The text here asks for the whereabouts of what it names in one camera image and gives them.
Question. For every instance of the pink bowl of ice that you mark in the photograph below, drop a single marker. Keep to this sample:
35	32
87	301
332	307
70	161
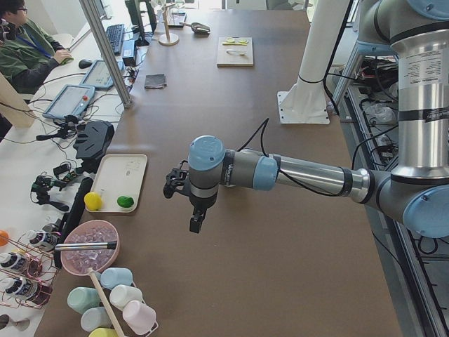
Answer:
93	231

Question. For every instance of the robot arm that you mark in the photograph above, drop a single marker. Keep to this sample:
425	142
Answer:
415	192

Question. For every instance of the wooden mug tree stand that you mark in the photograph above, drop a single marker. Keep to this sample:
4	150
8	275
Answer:
168	38

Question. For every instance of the white ceramic spoon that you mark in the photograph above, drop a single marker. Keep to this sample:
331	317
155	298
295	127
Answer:
236	52

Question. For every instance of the pale green cup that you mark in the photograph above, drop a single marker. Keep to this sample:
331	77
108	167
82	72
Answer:
80	299

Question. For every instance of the white camera post base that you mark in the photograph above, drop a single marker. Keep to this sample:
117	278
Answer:
305	102

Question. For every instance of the pale blue cup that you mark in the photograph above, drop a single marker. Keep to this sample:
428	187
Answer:
114	276

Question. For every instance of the metal tongs handle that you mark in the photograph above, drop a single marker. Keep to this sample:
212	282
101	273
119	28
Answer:
86	246

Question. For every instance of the computer mouse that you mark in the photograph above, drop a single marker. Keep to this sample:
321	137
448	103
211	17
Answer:
85	63

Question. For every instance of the white cup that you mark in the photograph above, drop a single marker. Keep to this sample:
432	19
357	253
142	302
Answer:
121	295

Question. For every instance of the teach pendant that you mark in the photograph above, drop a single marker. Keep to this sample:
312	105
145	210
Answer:
72	100
98	76

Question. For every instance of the yellow lemon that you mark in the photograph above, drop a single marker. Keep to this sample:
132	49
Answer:
93	201

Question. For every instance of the cream rabbit tray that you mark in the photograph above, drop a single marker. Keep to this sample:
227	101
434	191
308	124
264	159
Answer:
119	174

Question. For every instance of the teach pendant near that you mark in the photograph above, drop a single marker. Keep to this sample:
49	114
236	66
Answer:
72	100

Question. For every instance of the bamboo cutting board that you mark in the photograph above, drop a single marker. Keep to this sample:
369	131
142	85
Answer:
226	60

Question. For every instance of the copper wire bottle rack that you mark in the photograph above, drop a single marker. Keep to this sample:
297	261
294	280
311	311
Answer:
27	269

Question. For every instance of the green lime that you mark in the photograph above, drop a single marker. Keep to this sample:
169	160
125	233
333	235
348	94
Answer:
125	201

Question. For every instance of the seated person green jacket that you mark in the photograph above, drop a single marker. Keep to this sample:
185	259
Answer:
27	60

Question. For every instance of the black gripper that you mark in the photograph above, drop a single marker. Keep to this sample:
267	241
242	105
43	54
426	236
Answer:
200	203

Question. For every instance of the teach pendant far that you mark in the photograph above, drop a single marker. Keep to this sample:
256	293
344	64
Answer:
98	76

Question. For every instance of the metal scoop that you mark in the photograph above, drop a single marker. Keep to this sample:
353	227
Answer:
197	27

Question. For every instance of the pink cup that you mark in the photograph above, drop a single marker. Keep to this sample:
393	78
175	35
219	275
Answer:
140	317

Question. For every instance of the black keyboard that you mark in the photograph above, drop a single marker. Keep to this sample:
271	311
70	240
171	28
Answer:
114	35

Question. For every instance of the aluminium frame post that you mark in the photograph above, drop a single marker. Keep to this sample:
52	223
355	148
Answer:
93	18

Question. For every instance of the grey folded cloth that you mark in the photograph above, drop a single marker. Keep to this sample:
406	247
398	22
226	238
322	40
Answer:
155	81

